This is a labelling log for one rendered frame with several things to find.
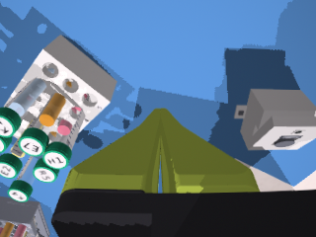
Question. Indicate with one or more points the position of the blue bench mat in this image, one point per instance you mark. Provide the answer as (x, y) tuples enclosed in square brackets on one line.
[(197, 58)]

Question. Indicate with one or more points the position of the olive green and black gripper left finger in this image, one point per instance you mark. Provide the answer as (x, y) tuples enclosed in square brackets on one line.
[(126, 164)]

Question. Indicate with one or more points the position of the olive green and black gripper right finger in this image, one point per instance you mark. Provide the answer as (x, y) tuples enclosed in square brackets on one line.
[(189, 164)]

